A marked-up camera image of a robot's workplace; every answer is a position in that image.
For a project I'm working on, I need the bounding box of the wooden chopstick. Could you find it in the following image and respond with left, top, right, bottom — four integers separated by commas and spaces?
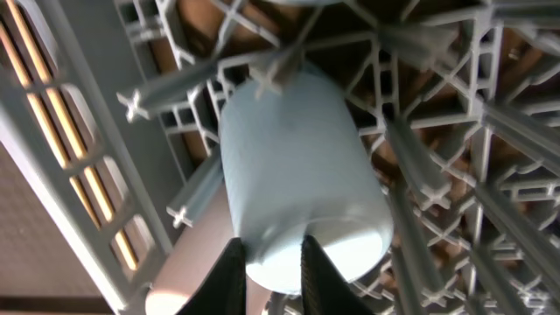
0, 21, 102, 228
1, 1, 139, 270

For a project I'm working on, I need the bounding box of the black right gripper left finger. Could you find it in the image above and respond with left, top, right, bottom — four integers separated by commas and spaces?
176, 238, 247, 315

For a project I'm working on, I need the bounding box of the light blue cup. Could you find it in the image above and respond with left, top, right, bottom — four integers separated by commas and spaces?
219, 63, 394, 295

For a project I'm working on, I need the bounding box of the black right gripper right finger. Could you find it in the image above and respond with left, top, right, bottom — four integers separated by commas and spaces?
301, 235, 373, 315

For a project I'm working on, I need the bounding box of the pink cup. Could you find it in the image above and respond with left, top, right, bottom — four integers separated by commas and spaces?
145, 185, 271, 315

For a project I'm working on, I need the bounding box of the grey dishwasher rack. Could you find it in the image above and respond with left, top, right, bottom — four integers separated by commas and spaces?
1, 1, 559, 314

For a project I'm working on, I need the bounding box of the brown plastic serving tray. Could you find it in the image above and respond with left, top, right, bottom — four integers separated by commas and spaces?
1, 148, 113, 314

